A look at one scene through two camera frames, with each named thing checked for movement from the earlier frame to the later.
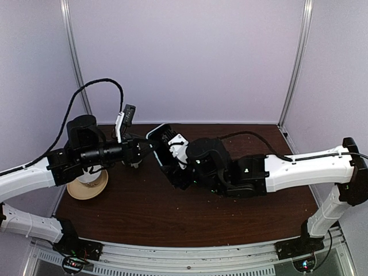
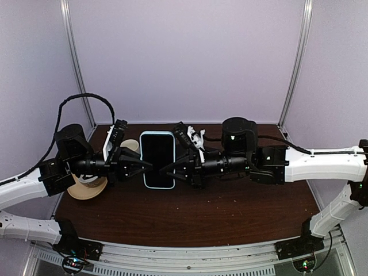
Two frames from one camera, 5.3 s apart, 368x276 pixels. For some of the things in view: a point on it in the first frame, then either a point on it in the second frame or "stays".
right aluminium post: (295, 75) stays
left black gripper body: (127, 154) -> (112, 167)
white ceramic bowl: (89, 177) stays
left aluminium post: (71, 32) stays
